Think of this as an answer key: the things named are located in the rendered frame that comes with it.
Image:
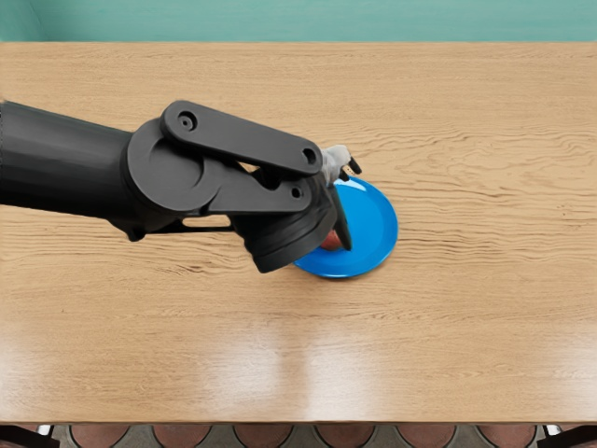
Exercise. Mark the red fruit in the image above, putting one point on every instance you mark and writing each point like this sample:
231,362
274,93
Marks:
332,241

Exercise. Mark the blue plate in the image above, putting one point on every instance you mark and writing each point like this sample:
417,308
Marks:
368,224

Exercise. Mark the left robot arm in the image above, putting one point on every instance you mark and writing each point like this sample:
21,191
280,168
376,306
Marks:
93,163

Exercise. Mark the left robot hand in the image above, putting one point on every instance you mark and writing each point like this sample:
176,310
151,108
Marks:
334,161

